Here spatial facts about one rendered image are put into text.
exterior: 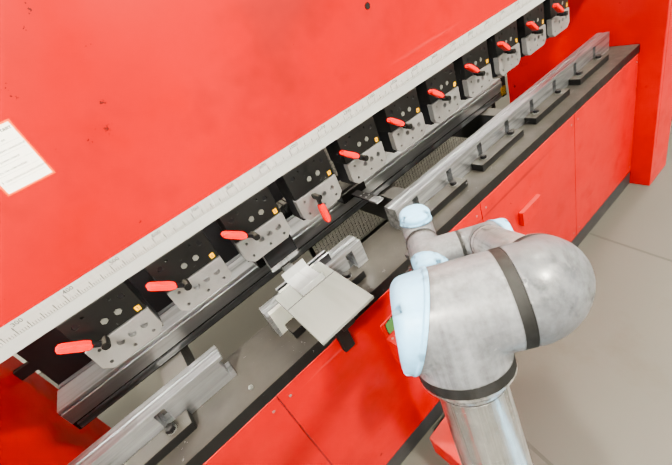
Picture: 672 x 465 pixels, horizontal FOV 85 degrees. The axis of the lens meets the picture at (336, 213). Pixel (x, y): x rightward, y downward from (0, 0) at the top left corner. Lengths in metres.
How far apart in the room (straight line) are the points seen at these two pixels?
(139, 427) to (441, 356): 0.92
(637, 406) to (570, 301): 1.53
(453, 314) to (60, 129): 0.76
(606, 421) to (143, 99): 1.87
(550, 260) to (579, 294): 0.04
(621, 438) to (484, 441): 1.39
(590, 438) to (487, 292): 1.48
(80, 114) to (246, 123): 0.33
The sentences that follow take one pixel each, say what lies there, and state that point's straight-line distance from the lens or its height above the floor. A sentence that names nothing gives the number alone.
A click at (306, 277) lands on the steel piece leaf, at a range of 1.14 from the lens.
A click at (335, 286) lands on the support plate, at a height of 1.00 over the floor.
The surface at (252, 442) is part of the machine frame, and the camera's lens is 1.22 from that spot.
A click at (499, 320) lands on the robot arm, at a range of 0.42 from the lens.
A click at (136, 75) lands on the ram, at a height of 1.68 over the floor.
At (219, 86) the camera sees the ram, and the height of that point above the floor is 1.59.
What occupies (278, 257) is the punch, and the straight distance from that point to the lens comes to 1.10.
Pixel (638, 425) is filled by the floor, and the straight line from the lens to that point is 1.92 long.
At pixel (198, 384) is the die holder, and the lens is 1.17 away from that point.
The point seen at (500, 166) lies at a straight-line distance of 1.60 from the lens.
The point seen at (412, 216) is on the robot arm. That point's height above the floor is 1.19.
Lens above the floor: 1.69
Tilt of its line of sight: 31 degrees down
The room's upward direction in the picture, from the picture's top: 24 degrees counter-clockwise
